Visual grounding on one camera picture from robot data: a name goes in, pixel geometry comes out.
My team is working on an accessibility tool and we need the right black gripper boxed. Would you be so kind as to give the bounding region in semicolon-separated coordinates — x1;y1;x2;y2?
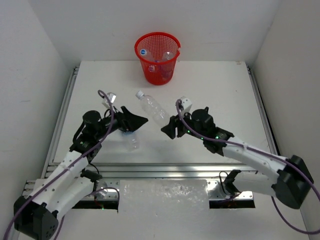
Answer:
161;108;205;141

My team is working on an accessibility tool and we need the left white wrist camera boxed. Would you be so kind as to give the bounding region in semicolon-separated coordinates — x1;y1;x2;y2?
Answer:
102;92;117;109

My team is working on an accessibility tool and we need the red plastic mesh bin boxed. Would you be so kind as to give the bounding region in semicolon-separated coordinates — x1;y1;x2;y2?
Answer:
134;32;181;86

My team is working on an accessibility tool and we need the white front cover sheet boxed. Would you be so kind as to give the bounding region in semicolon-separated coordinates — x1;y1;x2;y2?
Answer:
119;179;209;214

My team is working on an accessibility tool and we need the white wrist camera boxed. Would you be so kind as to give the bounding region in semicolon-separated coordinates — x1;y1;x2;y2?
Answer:
102;92;117;109
178;96;193;116

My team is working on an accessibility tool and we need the clear ribbed bottle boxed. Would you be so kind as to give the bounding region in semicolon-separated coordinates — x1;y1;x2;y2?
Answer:
135;90;170;128

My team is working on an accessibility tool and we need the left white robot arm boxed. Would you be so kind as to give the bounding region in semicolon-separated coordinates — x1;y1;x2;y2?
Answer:
13;106;148;240

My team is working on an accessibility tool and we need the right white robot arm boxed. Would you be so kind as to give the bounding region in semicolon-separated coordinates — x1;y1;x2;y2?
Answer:
161;107;314;209

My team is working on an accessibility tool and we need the aluminium front rail frame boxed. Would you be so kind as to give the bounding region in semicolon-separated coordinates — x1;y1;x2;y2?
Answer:
19;63;301;208

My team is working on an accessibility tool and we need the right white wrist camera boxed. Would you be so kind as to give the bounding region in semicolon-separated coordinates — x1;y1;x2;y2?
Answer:
178;96;193;116

